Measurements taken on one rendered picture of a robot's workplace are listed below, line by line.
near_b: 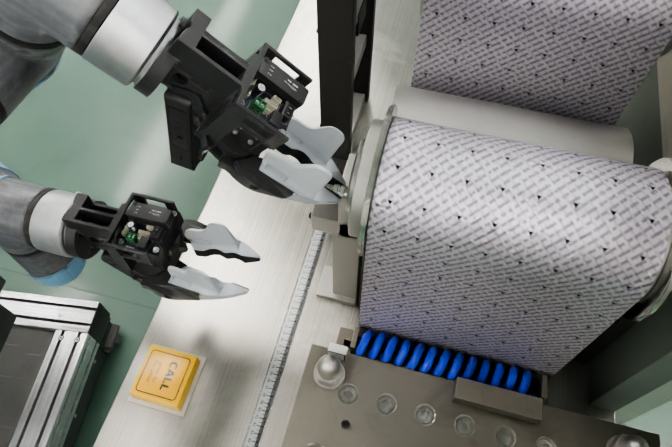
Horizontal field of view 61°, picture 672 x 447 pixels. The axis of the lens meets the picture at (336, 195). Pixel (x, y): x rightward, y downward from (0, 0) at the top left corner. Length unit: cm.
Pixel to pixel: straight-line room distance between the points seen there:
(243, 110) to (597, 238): 30
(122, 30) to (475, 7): 34
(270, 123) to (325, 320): 45
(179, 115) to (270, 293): 42
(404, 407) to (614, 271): 29
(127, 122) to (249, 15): 76
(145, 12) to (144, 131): 187
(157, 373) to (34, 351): 95
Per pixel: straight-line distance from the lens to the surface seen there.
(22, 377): 174
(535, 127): 64
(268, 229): 92
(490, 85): 68
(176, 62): 46
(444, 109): 63
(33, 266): 84
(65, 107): 253
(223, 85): 46
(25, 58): 54
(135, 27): 46
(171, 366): 83
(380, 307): 64
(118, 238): 67
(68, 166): 232
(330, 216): 65
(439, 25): 63
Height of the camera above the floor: 170
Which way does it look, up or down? 57 degrees down
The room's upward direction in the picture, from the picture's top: straight up
